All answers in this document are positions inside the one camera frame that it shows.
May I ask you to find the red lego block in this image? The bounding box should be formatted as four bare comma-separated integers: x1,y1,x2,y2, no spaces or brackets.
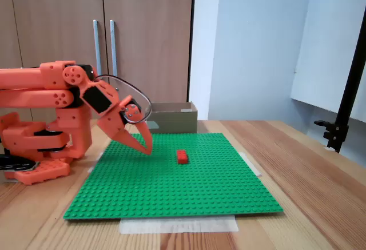
176,149,190,165

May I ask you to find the open cardboard box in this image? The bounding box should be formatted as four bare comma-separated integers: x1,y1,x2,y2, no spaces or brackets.
145,102,198,134

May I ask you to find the green lego baseplate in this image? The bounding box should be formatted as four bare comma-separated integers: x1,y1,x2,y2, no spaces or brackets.
62,132,284,221

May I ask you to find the masking tape strip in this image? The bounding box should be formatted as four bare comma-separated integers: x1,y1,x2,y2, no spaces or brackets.
118,215,240,235
87,152,104,173
238,152,263,178

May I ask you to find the brown wooden cabinet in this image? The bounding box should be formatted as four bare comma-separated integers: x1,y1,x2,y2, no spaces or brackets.
0,0,197,122

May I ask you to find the thin gripper motor cable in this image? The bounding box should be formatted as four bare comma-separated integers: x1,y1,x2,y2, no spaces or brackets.
93,74,153,125

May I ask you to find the metal cabinet door handle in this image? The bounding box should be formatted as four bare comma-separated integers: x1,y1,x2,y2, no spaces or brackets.
109,19,119,79
92,19,103,76

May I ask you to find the white wall panel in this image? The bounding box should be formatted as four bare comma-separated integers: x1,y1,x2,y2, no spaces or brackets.
291,0,366,122

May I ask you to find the black camera stand pole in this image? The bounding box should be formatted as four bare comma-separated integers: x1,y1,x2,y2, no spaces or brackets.
313,12,366,154

